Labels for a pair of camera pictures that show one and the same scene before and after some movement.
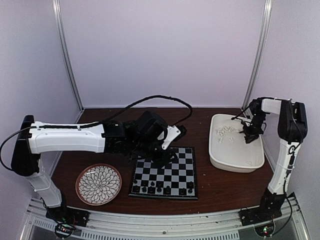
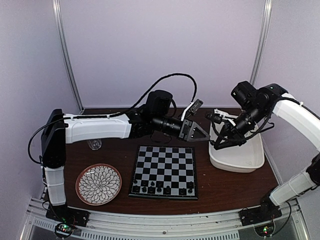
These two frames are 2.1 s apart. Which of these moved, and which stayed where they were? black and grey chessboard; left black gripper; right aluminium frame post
Moved: left black gripper
Stayed: black and grey chessboard; right aluminium frame post
